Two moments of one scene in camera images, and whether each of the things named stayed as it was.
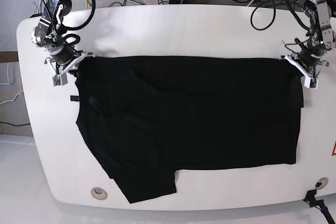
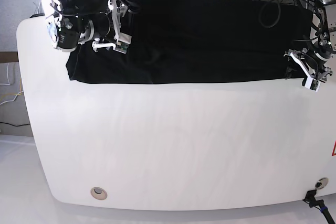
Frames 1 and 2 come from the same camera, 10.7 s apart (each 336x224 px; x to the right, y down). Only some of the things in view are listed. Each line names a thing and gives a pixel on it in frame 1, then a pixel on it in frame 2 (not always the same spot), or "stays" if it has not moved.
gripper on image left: (65, 59) → (118, 6)
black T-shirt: (147, 117) → (200, 37)
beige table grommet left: (99, 193) stays
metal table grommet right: (321, 183) stays
